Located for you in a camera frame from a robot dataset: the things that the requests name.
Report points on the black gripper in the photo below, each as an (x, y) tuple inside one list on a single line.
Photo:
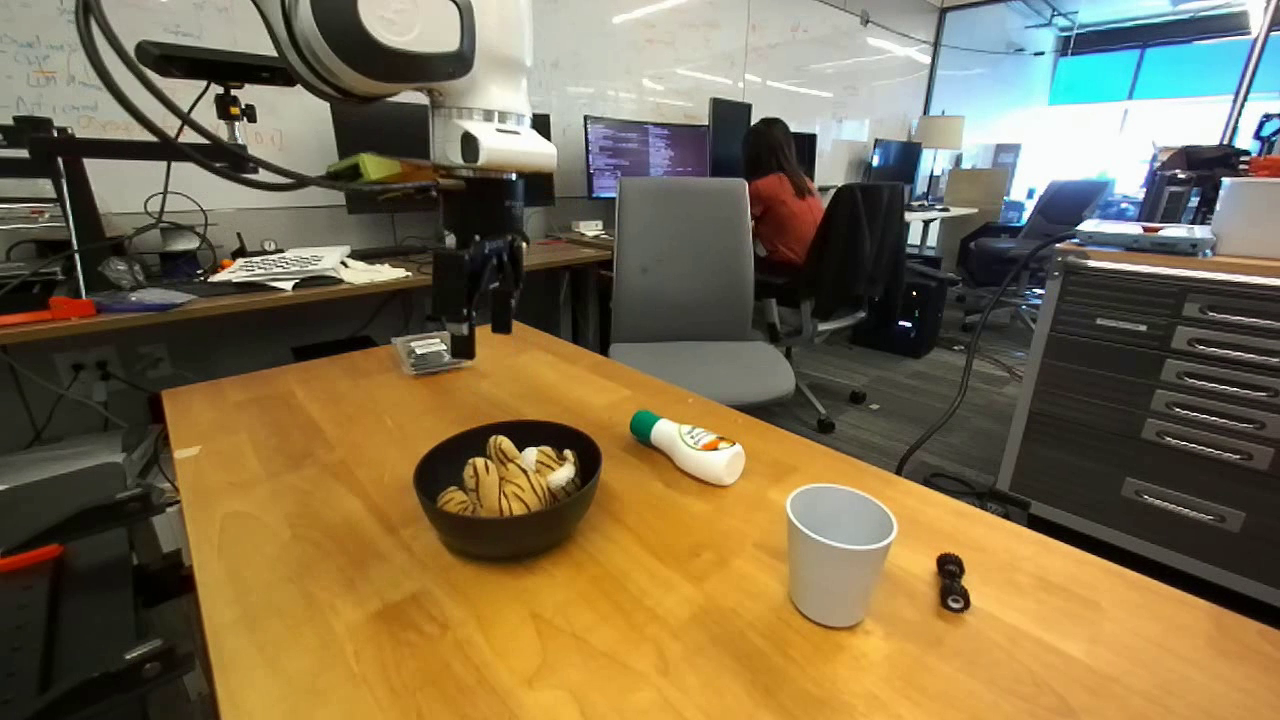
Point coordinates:
[(480, 214)]

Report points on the striped tiger stuffed animal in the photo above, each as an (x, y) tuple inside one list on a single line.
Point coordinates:
[(507, 481)]

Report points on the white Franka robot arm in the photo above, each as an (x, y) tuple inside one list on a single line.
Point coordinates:
[(493, 80)]

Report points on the black bowl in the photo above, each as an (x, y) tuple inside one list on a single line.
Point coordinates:
[(513, 537)]

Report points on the small clear plastic box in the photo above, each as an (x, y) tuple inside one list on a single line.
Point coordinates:
[(421, 354)]

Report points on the stack of papers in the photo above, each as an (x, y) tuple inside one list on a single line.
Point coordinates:
[(301, 264)]

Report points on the yellow-green object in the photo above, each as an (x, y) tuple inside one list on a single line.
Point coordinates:
[(363, 165)]

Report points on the gray fabric office chair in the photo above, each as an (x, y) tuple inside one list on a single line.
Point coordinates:
[(686, 285)]

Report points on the monitor showing code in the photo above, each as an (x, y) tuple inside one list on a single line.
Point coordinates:
[(647, 152)]

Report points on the white bottle with green cap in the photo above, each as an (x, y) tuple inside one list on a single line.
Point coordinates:
[(696, 449)]

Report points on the long wooden workbench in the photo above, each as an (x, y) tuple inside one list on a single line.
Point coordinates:
[(203, 310)]

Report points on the person in red shirt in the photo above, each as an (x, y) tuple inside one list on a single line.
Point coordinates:
[(785, 214)]

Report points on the black office chair with jacket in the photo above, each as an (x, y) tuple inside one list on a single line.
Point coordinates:
[(854, 253)]

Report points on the black computer tower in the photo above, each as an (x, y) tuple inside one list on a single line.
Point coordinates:
[(904, 306)]

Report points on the white mug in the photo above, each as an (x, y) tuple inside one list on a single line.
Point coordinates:
[(837, 563)]

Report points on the red tool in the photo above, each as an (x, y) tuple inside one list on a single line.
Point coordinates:
[(46, 315)]

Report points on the white desk lamp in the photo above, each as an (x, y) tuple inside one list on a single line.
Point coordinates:
[(940, 131)]

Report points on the dark reclined office chair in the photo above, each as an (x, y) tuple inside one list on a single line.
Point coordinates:
[(1035, 227)]

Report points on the gray drawer tool cabinet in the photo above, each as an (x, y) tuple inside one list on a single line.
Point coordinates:
[(1144, 402)]

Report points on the white box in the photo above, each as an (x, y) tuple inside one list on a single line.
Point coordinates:
[(1250, 218)]

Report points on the black stereo camera bar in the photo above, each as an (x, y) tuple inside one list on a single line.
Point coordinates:
[(215, 61)]

